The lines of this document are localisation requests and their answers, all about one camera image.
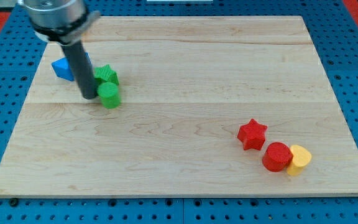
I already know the green cylinder block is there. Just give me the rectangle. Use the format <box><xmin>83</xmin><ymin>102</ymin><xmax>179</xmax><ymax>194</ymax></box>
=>
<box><xmin>97</xmin><ymin>82</ymin><xmax>121</xmax><ymax>109</ymax></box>

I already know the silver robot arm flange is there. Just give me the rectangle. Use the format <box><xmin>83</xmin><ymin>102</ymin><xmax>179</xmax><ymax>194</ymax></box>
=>
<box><xmin>17</xmin><ymin>0</ymin><xmax>101</xmax><ymax>46</ymax></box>

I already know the wooden board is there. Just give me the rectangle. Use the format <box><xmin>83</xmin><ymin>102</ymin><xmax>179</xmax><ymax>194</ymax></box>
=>
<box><xmin>0</xmin><ymin>16</ymin><xmax>358</xmax><ymax>198</ymax></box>

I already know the red star block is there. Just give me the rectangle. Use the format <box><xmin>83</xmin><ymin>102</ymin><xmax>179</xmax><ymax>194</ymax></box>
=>
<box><xmin>237</xmin><ymin>119</ymin><xmax>268</xmax><ymax>151</ymax></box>

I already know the green star block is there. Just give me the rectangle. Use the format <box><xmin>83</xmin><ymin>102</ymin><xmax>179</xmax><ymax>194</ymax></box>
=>
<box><xmin>94</xmin><ymin>65</ymin><xmax>119</xmax><ymax>85</ymax></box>

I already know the red cylinder block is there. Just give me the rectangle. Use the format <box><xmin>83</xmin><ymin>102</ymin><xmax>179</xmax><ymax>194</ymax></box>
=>
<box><xmin>262</xmin><ymin>142</ymin><xmax>293</xmax><ymax>172</ymax></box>

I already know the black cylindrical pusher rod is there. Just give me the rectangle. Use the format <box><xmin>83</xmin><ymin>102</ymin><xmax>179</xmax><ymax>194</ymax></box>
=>
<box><xmin>62</xmin><ymin>40</ymin><xmax>97</xmax><ymax>100</ymax></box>

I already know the blue triangle block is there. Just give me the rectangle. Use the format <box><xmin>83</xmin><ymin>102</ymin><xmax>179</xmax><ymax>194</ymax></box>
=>
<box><xmin>51</xmin><ymin>55</ymin><xmax>75</xmax><ymax>82</ymax></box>

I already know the yellow heart block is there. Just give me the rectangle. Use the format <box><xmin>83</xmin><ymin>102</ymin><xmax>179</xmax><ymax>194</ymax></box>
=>
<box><xmin>286</xmin><ymin>145</ymin><xmax>312</xmax><ymax>176</ymax></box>

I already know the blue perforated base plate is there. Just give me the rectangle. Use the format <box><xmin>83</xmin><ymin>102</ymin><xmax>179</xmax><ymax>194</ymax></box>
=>
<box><xmin>0</xmin><ymin>1</ymin><xmax>358</xmax><ymax>223</ymax></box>

